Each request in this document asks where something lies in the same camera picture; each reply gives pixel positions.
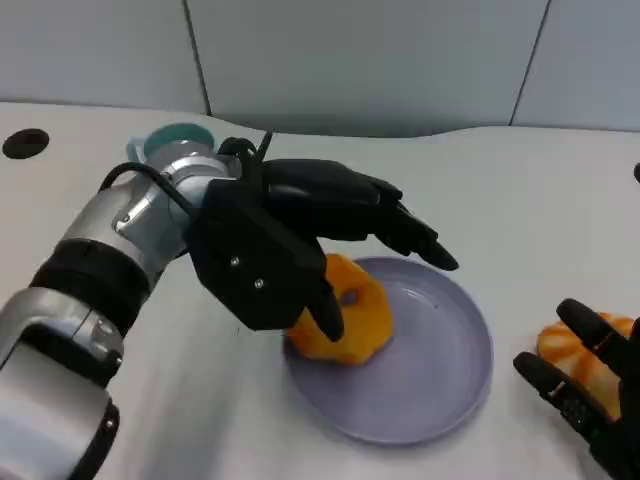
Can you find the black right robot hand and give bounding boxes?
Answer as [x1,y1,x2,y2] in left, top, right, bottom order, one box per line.
[513,298,640,480]

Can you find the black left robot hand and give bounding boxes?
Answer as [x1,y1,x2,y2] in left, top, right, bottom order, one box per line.
[259,158,460,343]

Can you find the orange white toy bread roll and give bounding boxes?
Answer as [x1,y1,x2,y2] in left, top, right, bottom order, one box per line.
[535,312,634,422]
[286,253,394,367]

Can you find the grey partition panel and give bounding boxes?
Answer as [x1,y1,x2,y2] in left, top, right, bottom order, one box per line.
[184,0,551,140]
[0,0,212,117]
[509,0,640,134]

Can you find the pale green mug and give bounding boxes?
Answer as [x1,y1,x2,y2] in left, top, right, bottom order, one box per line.
[126,123,217,167]

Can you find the lilac plate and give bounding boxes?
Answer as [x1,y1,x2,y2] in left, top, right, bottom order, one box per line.
[282,256,496,446]

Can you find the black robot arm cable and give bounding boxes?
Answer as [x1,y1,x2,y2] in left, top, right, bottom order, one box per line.
[218,129,275,177]
[98,162,202,222]

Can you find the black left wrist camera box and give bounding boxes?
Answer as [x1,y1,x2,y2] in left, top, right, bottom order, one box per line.
[186,178,327,333]

